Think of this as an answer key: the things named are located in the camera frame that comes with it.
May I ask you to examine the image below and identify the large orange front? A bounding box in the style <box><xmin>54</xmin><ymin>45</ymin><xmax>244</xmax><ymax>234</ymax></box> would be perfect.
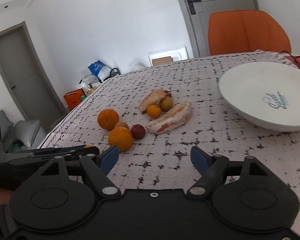
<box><xmin>108</xmin><ymin>127</ymin><xmax>134</xmax><ymax>152</ymax></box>

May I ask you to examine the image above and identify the large orange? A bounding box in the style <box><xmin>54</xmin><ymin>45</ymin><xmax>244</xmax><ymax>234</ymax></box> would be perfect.
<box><xmin>97</xmin><ymin>108</ymin><xmax>120</xmax><ymax>131</ymax></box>
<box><xmin>108</xmin><ymin>127</ymin><xmax>134</xmax><ymax>152</ymax></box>

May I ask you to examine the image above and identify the green-brown kiwi front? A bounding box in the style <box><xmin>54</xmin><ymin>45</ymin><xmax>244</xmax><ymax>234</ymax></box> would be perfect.
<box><xmin>114</xmin><ymin>121</ymin><xmax>129</xmax><ymax>129</ymax></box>

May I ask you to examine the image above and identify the green-brown kiwi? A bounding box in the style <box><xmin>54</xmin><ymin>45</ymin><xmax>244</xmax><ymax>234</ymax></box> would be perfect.
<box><xmin>114</xmin><ymin>121</ymin><xmax>129</xmax><ymax>129</ymax></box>
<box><xmin>159</xmin><ymin>96</ymin><xmax>174</xmax><ymax>112</ymax></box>

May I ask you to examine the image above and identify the small red apple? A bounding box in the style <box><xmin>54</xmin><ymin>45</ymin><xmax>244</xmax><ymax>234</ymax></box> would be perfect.
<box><xmin>164</xmin><ymin>90</ymin><xmax>172</xmax><ymax>98</ymax></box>
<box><xmin>130</xmin><ymin>124</ymin><xmax>146</xmax><ymax>140</ymax></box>

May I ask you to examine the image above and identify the pomelo piece back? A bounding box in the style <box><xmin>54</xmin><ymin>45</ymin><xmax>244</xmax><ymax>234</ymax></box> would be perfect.
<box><xmin>139</xmin><ymin>88</ymin><xmax>166</xmax><ymax>112</ymax></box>

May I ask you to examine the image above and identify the green-brown kiwi back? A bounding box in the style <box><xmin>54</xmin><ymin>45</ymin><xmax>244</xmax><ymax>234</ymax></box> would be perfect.
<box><xmin>159</xmin><ymin>96</ymin><xmax>174</xmax><ymax>112</ymax></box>

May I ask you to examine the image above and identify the grey sofa cushion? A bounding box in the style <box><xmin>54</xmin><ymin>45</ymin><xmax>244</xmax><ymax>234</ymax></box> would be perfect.
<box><xmin>15</xmin><ymin>120</ymin><xmax>46</xmax><ymax>149</ymax></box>

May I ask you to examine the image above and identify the orange gift box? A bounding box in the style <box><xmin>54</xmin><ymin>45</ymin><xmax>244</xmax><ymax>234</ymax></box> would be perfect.
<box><xmin>63</xmin><ymin>89</ymin><xmax>84</xmax><ymax>110</ymax></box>

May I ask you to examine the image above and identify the patterned white tablecloth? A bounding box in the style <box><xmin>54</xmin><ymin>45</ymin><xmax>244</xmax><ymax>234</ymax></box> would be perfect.
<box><xmin>42</xmin><ymin>50</ymin><xmax>300</xmax><ymax>235</ymax></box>

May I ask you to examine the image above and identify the black metal rack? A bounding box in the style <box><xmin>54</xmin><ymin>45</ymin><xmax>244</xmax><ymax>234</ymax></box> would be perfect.
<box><xmin>88</xmin><ymin>67</ymin><xmax>121</xmax><ymax>89</ymax></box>

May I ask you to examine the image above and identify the blue white plastic bag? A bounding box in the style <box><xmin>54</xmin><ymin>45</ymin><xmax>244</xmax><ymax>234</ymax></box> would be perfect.
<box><xmin>88</xmin><ymin>60</ymin><xmax>111</xmax><ymax>82</ymax></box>

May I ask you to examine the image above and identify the white ceramic bowl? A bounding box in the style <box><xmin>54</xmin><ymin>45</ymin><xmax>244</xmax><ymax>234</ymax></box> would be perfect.
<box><xmin>218</xmin><ymin>62</ymin><xmax>300</xmax><ymax>132</ymax></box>

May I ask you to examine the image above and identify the grey door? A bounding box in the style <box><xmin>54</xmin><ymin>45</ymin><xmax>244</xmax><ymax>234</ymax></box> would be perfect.
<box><xmin>0</xmin><ymin>22</ymin><xmax>66</xmax><ymax>132</ymax></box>
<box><xmin>171</xmin><ymin>0</ymin><xmax>259</xmax><ymax>59</ymax></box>

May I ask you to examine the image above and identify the white foam packaging with cardboard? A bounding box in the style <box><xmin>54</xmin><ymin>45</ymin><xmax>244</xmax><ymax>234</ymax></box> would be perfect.
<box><xmin>148</xmin><ymin>47</ymin><xmax>188</xmax><ymax>66</ymax></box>

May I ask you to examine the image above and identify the orange chair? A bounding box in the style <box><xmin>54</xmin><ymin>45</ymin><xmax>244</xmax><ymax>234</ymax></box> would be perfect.
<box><xmin>208</xmin><ymin>10</ymin><xmax>291</xmax><ymax>55</ymax></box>

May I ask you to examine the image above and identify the black cable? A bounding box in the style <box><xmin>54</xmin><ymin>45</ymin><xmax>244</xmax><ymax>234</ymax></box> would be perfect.
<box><xmin>280</xmin><ymin>50</ymin><xmax>300</xmax><ymax>75</ymax></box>

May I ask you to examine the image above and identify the black door handle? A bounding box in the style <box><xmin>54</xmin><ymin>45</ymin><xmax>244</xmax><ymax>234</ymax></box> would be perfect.
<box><xmin>186</xmin><ymin>0</ymin><xmax>202</xmax><ymax>15</ymax></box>

